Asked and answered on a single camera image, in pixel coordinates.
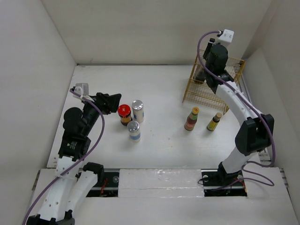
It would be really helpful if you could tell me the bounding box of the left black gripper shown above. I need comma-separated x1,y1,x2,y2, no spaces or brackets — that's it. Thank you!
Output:
82,92,120,135

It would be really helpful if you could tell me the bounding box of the red lid sauce jar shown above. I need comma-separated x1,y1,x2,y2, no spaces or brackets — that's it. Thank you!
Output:
118,104,133,126

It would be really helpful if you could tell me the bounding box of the silver lid shaker tall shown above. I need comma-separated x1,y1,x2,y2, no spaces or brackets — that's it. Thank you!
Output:
132,100,144,123

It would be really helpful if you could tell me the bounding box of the silver lid shaker blue label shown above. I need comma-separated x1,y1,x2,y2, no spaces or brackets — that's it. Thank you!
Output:
127,121,141,142

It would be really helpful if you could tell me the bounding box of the yellow cap sauce bottle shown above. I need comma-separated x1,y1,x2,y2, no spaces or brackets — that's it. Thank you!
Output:
184,107,199,131

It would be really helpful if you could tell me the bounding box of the small yellow label bottle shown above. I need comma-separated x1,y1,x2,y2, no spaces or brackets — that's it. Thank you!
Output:
207,112,222,131

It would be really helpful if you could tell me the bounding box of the gold spout oil bottle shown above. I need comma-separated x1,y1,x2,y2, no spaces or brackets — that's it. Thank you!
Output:
193,65,206,84

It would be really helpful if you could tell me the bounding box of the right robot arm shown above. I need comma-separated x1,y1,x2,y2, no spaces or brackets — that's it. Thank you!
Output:
198,38,276,191

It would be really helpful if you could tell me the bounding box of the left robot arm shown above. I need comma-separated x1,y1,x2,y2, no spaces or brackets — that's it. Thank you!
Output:
22,89,121,225

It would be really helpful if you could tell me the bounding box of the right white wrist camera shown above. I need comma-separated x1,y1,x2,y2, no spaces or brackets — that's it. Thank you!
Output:
213,29,234,47

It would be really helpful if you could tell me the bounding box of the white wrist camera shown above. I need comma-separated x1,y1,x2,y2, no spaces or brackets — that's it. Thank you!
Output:
71,83,89,99
213,29,234,47

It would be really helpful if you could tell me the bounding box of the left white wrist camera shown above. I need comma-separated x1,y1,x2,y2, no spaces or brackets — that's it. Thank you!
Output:
71,83,89,99

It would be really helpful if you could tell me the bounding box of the yellow wire basket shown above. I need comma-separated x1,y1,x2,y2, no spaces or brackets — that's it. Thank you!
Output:
183,57,246,114

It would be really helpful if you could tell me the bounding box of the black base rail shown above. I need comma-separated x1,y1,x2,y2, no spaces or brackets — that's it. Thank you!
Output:
87,168,247,198

